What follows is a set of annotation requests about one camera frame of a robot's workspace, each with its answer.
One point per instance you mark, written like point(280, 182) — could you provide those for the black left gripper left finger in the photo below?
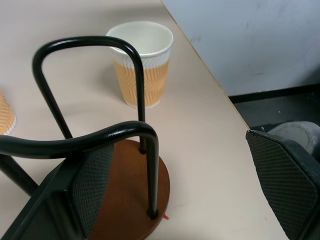
point(62, 200)

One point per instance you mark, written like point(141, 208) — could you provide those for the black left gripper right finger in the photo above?
point(282, 180)

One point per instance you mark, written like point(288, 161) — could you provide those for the orange ribbed paper cup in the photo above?
point(5, 117)
point(146, 65)

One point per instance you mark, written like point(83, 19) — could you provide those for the grey round object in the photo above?
point(297, 132)

